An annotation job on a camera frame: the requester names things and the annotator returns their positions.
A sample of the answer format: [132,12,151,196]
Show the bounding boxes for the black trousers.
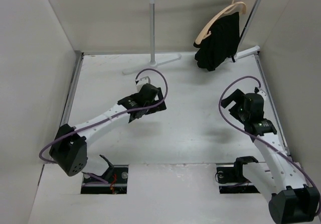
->
[193,12,240,71]

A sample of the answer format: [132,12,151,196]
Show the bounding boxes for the beige wooden clothes hanger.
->
[194,0,247,45]

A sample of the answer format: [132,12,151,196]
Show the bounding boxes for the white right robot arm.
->
[219,89,320,223]

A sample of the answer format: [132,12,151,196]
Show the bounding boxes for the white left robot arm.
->
[49,83,167,183]

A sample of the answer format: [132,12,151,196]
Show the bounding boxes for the white metal clothes rack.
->
[122,0,269,75]

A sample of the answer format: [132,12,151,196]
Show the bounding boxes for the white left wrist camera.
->
[135,76,150,88]

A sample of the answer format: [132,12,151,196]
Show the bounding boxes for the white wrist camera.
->
[135,76,150,88]
[254,87,267,99]

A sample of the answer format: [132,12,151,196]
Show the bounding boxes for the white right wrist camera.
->
[254,87,267,99]

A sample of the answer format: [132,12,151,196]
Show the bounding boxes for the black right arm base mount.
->
[215,165,259,194]

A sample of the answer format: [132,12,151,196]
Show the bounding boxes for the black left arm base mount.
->
[80,155,129,195]

